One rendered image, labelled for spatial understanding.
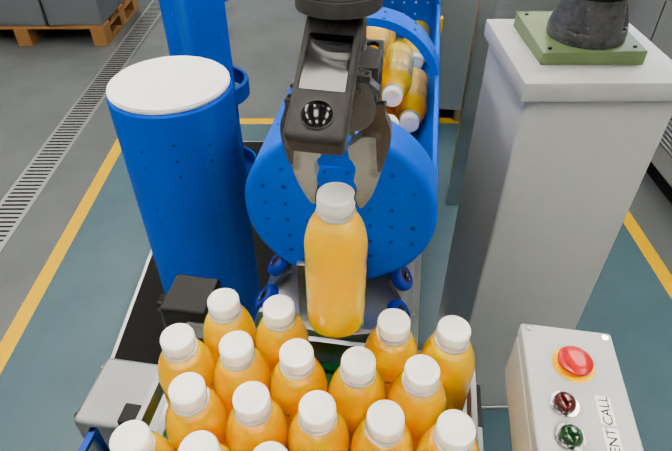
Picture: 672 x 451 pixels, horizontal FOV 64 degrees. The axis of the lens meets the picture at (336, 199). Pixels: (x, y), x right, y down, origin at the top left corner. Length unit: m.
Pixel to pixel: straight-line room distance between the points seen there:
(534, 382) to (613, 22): 0.75
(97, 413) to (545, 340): 0.64
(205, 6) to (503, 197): 1.24
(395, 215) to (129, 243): 1.83
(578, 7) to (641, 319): 1.44
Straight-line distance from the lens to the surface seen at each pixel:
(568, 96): 1.11
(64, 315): 2.29
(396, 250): 0.82
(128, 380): 0.94
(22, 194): 2.97
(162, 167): 1.28
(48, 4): 4.45
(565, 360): 0.65
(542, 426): 0.61
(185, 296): 0.83
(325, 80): 0.41
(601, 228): 1.37
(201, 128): 1.23
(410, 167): 0.72
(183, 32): 2.05
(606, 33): 1.18
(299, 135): 0.39
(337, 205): 0.52
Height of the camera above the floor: 1.61
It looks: 39 degrees down
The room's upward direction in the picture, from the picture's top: straight up
